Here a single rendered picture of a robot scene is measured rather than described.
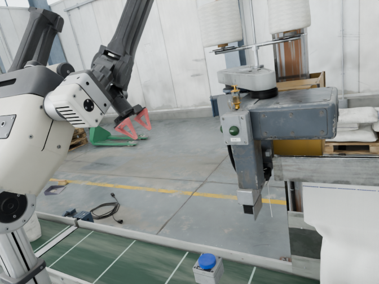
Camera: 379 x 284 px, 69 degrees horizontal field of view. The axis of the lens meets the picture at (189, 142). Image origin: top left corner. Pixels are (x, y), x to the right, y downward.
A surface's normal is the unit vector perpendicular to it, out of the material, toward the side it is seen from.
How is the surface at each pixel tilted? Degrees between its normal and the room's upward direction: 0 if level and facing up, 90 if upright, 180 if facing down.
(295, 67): 90
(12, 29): 90
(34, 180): 115
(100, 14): 90
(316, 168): 90
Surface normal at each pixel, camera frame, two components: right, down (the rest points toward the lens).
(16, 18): 0.86, 0.00
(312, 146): -0.47, 0.35
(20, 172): 0.63, 0.52
